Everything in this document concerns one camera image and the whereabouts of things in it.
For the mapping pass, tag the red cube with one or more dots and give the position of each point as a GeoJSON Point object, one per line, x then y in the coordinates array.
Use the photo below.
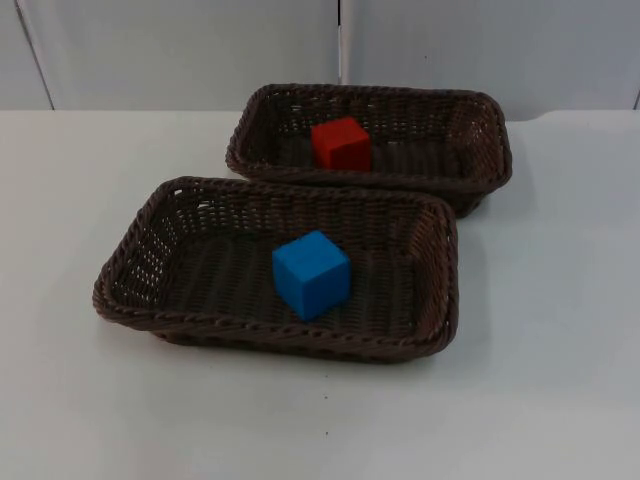
{"type": "Point", "coordinates": [340, 147]}

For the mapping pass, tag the dark brown wicker basket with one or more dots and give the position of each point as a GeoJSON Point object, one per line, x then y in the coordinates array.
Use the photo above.
{"type": "Point", "coordinates": [425, 145]}
{"type": "Point", "coordinates": [200, 280]}

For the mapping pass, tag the blue cube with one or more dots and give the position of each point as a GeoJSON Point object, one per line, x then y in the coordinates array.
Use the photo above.
{"type": "Point", "coordinates": [310, 275]}

